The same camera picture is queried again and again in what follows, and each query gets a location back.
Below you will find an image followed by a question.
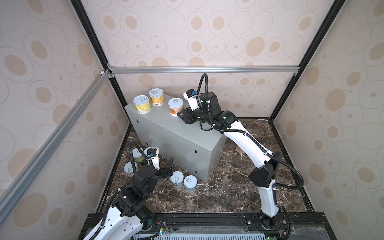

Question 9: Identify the small yellow label can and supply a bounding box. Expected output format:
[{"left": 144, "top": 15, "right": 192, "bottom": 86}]
[{"left": 149, "top": 88, "right": 165, "bottom": 107}]

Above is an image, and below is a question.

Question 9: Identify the grey metal cabinet box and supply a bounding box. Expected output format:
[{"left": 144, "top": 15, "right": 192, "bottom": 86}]
[{"left": 125, "top": 103, "right": 226, "bottom": 182}]

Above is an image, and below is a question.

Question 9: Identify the pink label can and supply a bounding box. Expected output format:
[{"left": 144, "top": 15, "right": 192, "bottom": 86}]
[{"left": 168, "top": 98, "right": 184, "bottom": 118}]

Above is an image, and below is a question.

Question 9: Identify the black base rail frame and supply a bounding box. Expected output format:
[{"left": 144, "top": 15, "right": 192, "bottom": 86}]
[{"left": 96, "top": 212, "right": 336, "bottom": 240}]

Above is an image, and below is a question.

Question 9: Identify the aluminium left side rail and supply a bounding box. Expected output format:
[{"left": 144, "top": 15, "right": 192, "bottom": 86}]
[{"left": 1, "top": 70, "right": 111, "bottom": 224}]

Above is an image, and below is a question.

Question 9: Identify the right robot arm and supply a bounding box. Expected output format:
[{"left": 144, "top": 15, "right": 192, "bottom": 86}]
[{"left": 178, "top": 73, "right": 304, "bottom": 230}]

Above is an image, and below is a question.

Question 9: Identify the blue label can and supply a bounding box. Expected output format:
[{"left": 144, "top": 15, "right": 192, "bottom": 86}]
[
  {"left": 184, "top": 175, "right": 198, "bottom": 192},
  {"left": 171, "top": 171, "right": 184, "bottom": 188}
]

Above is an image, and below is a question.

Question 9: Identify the tall yellow label can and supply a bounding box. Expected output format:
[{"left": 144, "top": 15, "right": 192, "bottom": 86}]
[{"left": 133, "top": 95, "right": 151, "bottom": 114}]

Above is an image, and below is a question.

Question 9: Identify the black left corner post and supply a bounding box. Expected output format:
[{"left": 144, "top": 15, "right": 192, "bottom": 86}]
[{"left": 70, "top": 0, "right": 130, "bottom": 109}]

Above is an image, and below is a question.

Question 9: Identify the black right corner post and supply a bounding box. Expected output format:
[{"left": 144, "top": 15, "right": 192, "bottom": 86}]
[{"left": 269, "top": 0, "right": 346, "bottom": 122}]

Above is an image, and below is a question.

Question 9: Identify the horizontal aluminium back rail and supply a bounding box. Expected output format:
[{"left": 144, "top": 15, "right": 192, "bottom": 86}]
[{"left": 111, "top": 66, "right": 300, "bottom": 74}]

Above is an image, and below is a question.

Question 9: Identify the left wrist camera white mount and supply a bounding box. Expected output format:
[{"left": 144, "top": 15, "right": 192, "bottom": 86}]
[{"left": 144, "top": 147, "right": 160, "bottom": 170}]

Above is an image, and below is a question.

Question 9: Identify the green can behind cabinet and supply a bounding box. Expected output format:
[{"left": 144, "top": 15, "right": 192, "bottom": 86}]
[{"left": 132, "top": 148, "right": 145, "bottom": 163}]

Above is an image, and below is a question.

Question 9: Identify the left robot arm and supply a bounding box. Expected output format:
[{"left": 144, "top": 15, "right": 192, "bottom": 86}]
[{"left": 85, "top": 141, "right": 174, "bottom": 240}]

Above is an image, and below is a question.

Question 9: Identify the black corner post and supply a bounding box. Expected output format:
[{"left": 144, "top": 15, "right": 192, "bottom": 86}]
[
  {"left": 269, "top": 0, "right": 346, "bottom": 122},
  {"left": 70, "top": 0, "right": 130, "bottom": 109}
]

